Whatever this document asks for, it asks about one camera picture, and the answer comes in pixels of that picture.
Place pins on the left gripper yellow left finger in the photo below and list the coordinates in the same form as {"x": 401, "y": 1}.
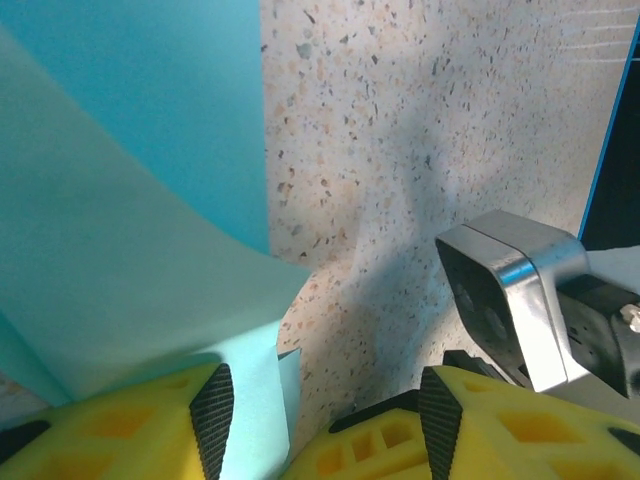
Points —
{"x": 125, "y": 440}

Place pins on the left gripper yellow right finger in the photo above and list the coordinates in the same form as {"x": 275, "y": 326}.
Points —
{"x": 525, "y": 440}

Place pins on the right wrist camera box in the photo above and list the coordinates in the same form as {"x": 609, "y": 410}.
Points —
{"x": 525, "y": 280}

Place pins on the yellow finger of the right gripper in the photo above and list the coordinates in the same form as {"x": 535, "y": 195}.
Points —
{"x": 360, "y": 450}

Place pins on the blue table border frame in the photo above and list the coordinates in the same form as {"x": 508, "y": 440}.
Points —
{"x": 606, "y": 150}

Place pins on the light blue cloth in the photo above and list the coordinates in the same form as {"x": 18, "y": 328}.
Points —
{"x": 125, "y": 200}

